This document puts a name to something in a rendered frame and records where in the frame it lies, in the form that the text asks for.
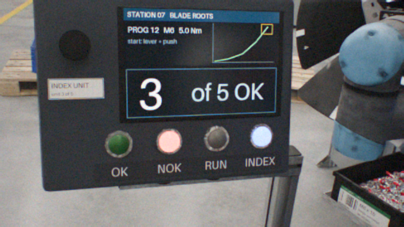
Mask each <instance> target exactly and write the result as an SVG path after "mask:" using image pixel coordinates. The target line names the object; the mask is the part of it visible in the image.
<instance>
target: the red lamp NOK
mask: <svg viewBox="0 0 404 227"><path fill-rule="evenodd" d="M155 142H156V146H157V148H158V149H159V150H160V152H161V153H163V154H174V153H176V152H177V151H178V150H179V148H180V147H181V146H182V136H181V135H180V133H179V132H178V131H177V130H175V129H171V128H168V129H163V130H162V131H160V132H159V133H158V136H157V137H156V141H155Z"/></svg>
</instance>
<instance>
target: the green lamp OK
mask: <svg viewBox="0 0 404 227"><path fill-rule="evenodd" d="M132 147H133V140H132V139H131V137H130V135H129V134H128V133H127V132H125V131H114V132H111V133H110V134H109V135H108V137H106V139H105V149H106V151H107V152H108V153H109V154H110V155H111V156H113V157H118V158H120V157H124V156H126V155H127V154H129V152H130V150H131V149H132Z"/></svg>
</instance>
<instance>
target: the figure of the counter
mask: <svg viewBox="0 0 404 227"><path fill-rule="evenodd" d="M125 93H126V120H136V119H152V118H169V117H176V67H125Z"/></svg>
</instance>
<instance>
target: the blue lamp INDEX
mask: <svg viewBox="0 0 404 227"><path fill-rule="evenodd" d="M249 140H250V142H251V145H252V146H254V147H255V148H265V147H267V146H269V145H270V142H271V141H272V140H273V131H272V130H271V129H270V128H269V126H268V125H266V124H257V125H255V126H253V128H252V129H251V131H250V133H249Z"/></svg>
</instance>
